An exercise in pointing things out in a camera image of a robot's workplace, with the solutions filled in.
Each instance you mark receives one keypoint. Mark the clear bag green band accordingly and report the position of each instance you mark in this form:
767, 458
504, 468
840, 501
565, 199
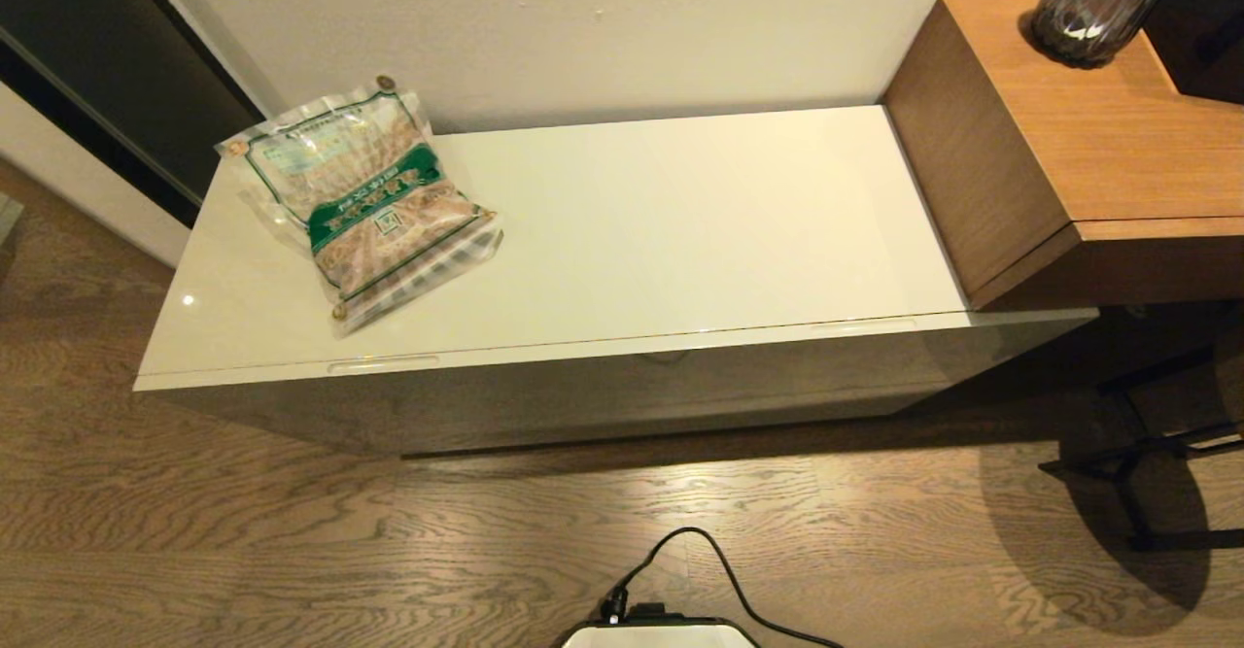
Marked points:
369, 201

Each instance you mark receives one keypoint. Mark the beige glossy cabinet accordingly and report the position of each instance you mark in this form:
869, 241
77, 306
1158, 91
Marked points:
632, 230

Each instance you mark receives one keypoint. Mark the brown wooden desk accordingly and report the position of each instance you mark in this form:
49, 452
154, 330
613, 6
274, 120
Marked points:
1069, 143

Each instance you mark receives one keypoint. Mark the dark ribbed glass vase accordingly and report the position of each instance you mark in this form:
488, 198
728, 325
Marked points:
1098, 7

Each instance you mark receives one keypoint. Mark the dark wardrobe panel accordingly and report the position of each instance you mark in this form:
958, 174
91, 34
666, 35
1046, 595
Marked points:
97, 46

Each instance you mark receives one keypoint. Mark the black box on desk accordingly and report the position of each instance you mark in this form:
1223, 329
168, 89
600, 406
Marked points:
1205, 36

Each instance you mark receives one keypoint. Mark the black metal chair frame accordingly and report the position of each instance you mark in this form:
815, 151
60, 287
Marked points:
1108, 461

